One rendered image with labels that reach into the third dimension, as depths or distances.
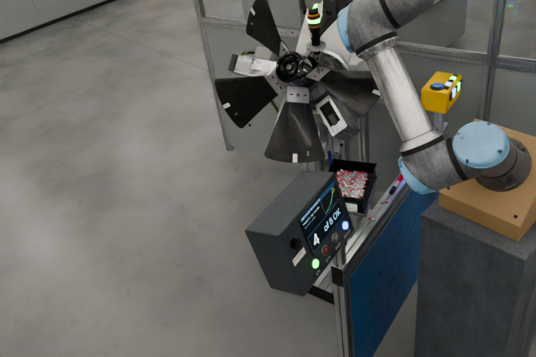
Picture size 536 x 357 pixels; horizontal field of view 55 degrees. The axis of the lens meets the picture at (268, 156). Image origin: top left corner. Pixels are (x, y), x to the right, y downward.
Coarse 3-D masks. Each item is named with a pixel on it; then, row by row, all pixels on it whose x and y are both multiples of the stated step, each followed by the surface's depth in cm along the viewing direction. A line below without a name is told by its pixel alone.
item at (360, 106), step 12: (336, 72) 190; (348, 72) 190; (360, 72) 188; (324, 84) 186; (336, 84) 185; (348, 84) 184; (360, 84) 183; (372, 84) 182; (336, 96) 182; (348, 96) 181; (360, 96) 180; (372, 96) 179; (360, 108) 177
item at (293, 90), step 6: (288, 90) 195; (294, 90) 196; (300, 90) 196; (306, 90) 197; (288, 96) 194; (294, 96) 195; (300, 96) 196; (306, 96) 197; (300, 102) 196; (306, 102) 197
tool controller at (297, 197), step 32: (288, 192) 130; (320, 192) 127; (256, 224) 123; (288, 224) 118; (320, 224) 127; (352, 224) 138; (256, 256) 126; (288, 256) 118; (320, 256) 128; (288, 288) 125
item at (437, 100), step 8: (440, 72) 204; (432, 80) 199; (440, 80) 198; (456, 80) 197; (424, 88) 195; (432, 88) 194; (424, 96) 196; (432, 96) 194; (440, 96) 192; (448, 96) 192; (456, 96) 201; (424, 104) 198; (432, 104) 196; (440, 104) 194; (448, 104) 195; (440, 112) 196
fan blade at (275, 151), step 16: (288, 112) 193; (304, 112) 195; (288, 128) 193; (304, 128) 194; (272, 144) 193; (288, 144) 192; (304, 144) 193; (320, 144) 194; (288, 160) 192; (304, 160) 192; (320, 160) 192
